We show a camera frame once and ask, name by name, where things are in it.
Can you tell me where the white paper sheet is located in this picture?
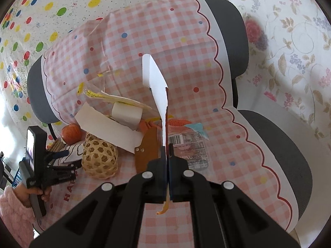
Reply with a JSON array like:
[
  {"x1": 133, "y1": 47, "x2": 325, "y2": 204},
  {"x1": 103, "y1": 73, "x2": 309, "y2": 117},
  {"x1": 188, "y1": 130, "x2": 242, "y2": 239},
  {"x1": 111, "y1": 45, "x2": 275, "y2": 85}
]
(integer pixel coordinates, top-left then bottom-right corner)
[{"x1": 74, "y1": 103, "x2": 144, "y2": 152}]

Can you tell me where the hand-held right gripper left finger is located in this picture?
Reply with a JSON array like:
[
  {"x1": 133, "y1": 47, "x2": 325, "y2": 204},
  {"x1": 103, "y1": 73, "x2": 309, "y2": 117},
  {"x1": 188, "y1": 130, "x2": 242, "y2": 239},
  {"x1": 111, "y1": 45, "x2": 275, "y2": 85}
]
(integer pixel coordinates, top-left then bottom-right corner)
[{"x1": 30, "y1": 146, "x2": 169, "y2": 248}]

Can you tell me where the person's left forearm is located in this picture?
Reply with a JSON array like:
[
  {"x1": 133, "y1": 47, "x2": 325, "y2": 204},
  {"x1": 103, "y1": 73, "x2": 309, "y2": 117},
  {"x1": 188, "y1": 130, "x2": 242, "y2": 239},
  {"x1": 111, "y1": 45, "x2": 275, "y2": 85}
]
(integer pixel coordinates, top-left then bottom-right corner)
[{"x1": 0, "y1": 186, "x2": 36, "y2": 241}]

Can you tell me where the blue plastic basket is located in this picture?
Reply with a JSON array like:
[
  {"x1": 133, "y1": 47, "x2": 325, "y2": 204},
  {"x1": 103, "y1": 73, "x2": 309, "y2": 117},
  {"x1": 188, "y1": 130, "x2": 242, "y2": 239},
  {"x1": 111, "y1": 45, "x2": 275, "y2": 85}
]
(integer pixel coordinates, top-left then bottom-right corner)
[{"x1": 7, "y1": 165, "x2": 24, "y2": 187}]

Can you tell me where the white striped cloth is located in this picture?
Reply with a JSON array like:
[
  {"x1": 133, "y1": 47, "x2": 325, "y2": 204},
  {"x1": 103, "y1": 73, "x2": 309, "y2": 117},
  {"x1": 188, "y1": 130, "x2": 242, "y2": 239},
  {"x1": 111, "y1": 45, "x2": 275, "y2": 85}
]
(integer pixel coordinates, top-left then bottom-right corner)
[{"x1": 59, "y1": 144, "x2": 85, "y2": 165}]

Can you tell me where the grey office chair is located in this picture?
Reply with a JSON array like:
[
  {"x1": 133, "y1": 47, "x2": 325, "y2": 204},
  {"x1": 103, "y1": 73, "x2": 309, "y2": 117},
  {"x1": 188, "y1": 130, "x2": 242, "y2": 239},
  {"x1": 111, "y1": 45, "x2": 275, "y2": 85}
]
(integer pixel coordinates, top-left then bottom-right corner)
[{"x1": 27, "y1": 0, "x2": 313, "y2": 228}]

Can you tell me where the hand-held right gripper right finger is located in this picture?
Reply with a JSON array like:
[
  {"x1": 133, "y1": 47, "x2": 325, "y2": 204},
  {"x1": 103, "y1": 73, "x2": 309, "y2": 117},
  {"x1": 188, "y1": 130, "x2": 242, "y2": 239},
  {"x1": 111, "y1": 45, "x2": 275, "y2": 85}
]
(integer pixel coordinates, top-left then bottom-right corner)
[{"x1": 169, "y1": 144, "x2": 302, "y2": 248}]

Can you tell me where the white paper scrap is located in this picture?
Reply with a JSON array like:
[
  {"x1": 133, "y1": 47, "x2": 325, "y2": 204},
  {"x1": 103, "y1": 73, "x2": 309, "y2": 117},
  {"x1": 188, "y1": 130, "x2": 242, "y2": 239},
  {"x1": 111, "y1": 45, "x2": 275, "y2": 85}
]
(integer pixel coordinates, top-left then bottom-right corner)
[{"x1": 142, "y1": 54, "x2": 169, "y2": 147}]

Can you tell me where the clear yellow-printed plastic bag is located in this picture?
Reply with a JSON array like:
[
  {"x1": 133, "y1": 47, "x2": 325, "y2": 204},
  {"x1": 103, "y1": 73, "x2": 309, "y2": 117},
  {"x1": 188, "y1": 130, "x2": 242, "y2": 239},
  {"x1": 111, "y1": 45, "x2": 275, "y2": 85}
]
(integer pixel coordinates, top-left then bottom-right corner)
[{"x1": 78, "y1": 83, "x2": 156, "y2": 117}]

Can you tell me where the orange plastic strip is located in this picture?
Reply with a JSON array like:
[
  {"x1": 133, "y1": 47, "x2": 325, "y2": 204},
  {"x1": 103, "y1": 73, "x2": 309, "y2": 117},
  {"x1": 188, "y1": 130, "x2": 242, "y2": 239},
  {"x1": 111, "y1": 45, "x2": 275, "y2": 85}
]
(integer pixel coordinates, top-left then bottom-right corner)
[{"x1": 156, "y1": 195, "x2": 171, "y2": 215}]

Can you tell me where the clear labelled plastic package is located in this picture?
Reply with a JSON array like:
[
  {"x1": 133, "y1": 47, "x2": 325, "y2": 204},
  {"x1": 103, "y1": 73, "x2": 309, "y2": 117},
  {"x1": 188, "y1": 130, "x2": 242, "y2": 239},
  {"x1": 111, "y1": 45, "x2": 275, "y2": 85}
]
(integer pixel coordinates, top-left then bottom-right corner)
[{"x1": 168, "y1": 131, "x2": 210, "y2": 170}]

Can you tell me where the red apple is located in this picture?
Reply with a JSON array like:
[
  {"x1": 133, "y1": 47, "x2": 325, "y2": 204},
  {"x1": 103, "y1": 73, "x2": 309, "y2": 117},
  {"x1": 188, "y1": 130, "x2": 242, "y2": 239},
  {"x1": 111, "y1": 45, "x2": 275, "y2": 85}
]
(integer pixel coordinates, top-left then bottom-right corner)
[{"x1": 61, "y1": 124, "x2": 83, "y2": 145}]

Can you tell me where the floral backdrop sheet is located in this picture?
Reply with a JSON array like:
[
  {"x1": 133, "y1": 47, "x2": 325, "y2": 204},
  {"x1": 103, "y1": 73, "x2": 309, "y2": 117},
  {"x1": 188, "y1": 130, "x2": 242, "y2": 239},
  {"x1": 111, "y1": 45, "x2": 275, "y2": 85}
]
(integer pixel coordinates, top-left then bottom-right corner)
[{"x1": 222, "y1": 0, "x2": 331, "y2": 151}]

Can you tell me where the pink checkered cloth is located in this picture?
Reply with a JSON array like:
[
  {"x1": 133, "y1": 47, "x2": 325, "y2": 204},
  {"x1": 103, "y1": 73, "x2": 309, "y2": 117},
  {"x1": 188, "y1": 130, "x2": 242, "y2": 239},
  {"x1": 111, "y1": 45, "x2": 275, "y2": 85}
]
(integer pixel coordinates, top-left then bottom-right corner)
[{"x1": 36, "y1": 0, "x2": 299, "y2": 248}]

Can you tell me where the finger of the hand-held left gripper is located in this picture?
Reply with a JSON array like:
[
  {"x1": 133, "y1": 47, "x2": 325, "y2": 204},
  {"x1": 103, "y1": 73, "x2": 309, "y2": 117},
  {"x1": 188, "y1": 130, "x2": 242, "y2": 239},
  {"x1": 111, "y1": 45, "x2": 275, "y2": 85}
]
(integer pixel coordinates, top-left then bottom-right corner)
[
  {"x1": 49, "y1": 161, "x2": 83, "y2": 184},
  {"x1": 45, "y1": 150, "x2": 69, "y2": 161}
]

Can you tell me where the white foam block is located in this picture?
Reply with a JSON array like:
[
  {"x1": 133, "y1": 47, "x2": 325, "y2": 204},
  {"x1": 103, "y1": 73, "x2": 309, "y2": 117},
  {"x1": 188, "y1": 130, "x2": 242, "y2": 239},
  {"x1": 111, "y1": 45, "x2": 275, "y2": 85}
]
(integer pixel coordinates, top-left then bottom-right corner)
[{"x1": 112, "y1": 102, "x2": 143, "y2": 131}]

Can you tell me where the person's left hand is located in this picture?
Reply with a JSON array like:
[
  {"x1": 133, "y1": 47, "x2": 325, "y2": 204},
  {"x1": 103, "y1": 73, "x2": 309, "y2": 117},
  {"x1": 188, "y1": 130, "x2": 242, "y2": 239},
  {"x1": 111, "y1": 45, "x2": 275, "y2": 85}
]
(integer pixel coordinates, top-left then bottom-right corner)
[{"x1": 25, "y1": 185, "x2": 53, "y2": 202}]

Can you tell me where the brown wooden board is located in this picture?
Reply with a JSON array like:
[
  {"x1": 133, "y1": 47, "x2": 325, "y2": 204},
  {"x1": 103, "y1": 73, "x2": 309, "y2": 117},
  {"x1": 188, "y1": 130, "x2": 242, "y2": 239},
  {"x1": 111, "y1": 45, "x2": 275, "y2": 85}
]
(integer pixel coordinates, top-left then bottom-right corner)
[{"x1": 134, "y1": 128, "x2": 166, "y2": 174}]

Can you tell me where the woven bamboo basket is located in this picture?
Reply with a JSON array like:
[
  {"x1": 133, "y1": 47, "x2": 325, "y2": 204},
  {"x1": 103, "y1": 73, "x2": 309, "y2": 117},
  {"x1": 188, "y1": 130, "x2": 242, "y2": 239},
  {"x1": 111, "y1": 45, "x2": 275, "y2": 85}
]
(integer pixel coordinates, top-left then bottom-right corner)
[{"x1": 82, "y1": 132, "x2": 119, "y2": 179}]

